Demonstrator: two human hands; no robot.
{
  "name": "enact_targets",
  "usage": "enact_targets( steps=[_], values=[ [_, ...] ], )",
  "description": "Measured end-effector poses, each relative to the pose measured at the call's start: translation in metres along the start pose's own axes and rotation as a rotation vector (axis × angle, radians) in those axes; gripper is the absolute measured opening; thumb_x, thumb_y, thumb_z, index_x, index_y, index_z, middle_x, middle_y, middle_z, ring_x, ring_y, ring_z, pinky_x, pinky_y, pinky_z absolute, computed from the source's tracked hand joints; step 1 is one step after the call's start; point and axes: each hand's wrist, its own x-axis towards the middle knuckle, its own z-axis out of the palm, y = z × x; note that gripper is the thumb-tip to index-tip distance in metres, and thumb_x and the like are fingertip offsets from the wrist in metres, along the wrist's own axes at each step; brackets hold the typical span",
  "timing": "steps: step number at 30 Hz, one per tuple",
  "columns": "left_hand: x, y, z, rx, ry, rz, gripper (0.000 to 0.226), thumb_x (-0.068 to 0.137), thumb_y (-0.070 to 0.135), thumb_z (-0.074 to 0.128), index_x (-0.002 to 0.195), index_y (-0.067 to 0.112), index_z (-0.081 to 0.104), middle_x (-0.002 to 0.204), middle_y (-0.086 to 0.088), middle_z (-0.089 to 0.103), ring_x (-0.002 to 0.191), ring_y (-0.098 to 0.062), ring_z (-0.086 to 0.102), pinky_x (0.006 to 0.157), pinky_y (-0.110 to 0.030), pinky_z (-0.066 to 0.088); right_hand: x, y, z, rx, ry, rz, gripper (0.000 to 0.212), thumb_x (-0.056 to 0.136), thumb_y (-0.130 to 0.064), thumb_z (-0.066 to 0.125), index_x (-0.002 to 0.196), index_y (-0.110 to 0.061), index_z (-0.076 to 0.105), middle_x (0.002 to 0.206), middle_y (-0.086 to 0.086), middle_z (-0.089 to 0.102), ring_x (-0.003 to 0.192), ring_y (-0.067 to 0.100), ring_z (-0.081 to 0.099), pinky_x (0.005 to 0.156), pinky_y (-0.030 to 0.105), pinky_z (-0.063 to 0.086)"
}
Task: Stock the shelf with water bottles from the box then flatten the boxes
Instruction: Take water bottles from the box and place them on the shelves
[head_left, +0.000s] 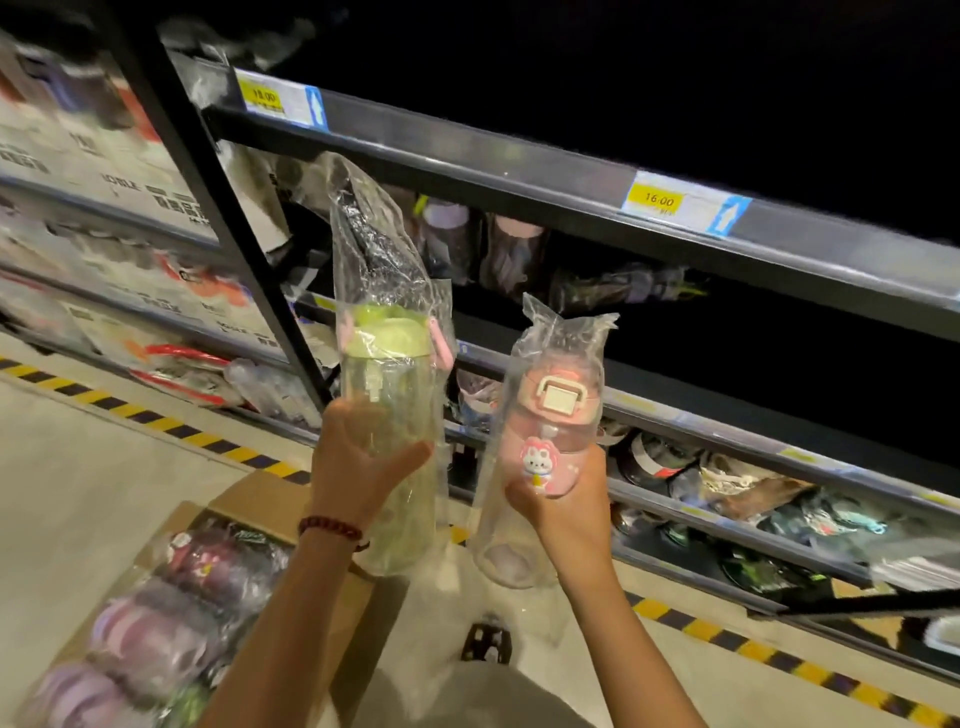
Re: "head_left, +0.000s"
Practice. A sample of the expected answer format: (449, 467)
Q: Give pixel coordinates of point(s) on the tan bear shaped item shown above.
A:
(874, 632)

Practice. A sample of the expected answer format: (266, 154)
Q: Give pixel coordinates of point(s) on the red white bagged item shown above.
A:
(187, 375)

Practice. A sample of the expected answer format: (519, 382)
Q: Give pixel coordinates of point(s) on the person's left hand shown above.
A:
(352, 472)

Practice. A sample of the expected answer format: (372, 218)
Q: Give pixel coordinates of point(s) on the black metal store shelving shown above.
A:
(487, 161)

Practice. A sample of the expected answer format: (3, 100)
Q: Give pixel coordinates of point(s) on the person's light grey trousers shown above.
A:
(465, 705)

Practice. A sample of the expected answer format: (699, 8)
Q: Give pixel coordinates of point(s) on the person's left forearm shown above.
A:
(277, 652)

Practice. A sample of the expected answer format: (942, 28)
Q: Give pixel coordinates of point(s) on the green lid bottle pink handle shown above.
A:
(386, 337)

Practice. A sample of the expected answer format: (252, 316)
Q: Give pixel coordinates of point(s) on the person's right hand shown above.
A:
(577, 525)

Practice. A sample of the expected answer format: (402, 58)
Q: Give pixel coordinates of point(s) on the yellow white price label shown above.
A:
(262, 97)
(656, 199)

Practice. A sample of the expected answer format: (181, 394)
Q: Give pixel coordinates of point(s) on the person's right forearm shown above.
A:
(630, 660)

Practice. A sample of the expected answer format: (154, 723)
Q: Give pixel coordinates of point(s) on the bottles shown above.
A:
(150, 637)

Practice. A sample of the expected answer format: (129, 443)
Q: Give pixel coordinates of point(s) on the pink rabbit bottle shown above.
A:
(555, 405)

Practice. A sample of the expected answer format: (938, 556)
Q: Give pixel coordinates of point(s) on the brown cardboard box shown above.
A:
(262, 495)

